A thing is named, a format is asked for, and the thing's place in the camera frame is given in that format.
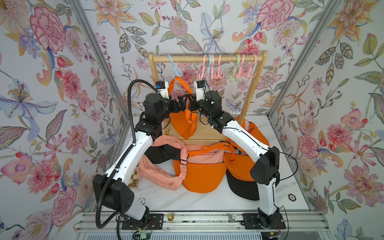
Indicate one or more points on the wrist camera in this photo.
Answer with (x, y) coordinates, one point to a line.
(200, 87)
(162, 88)

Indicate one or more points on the black waist bag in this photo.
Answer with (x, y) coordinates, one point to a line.
(243, 189)
(161, 154)

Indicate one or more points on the aluminium corner post right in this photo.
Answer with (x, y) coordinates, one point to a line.
(328, 12)

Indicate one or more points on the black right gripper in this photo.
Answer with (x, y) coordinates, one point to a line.
(195, 104)

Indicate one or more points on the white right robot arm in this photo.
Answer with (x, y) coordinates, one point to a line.
(265, 171)

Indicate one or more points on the aluminium corner post left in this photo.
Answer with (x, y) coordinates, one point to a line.
(101, 60)

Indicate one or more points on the wooden hanging rack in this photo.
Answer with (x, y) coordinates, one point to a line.
(204, 134)

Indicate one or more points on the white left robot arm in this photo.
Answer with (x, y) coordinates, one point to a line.
(111, 189)

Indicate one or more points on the blue plastic hook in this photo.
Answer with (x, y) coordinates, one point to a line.
(178, 72)
(210, 71)

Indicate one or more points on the pink plastic hook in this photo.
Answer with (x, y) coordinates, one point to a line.
(203, 73)
(251, 67)

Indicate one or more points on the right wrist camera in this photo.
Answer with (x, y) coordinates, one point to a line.
(200, 87)

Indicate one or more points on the pink plastic hook right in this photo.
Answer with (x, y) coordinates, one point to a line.
(251, 67)

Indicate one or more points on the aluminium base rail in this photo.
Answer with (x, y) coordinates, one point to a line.
(211, 225)

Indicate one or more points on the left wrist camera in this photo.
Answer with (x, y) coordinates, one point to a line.
(162, 88)

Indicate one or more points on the wooden chessboard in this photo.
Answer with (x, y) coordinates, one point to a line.
(134, 181)

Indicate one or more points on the green plastic hook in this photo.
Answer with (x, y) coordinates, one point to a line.
(236, 68)

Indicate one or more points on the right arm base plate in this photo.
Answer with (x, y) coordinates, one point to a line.
(258, 221)

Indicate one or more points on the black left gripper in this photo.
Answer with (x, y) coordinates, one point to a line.
(180, 105)

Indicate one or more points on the pink waist bag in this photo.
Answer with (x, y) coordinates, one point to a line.
(156, 174)
(205, 154)

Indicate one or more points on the aluminium corner post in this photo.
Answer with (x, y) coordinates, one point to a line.
(101, 60)
(328, 12)

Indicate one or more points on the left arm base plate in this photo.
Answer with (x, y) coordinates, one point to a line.
(149, 221)

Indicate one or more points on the blue plastic hook far left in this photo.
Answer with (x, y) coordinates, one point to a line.
(178, 72)

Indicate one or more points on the orange waist bag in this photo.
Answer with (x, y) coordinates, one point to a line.
(205, 178)
(251, 143)

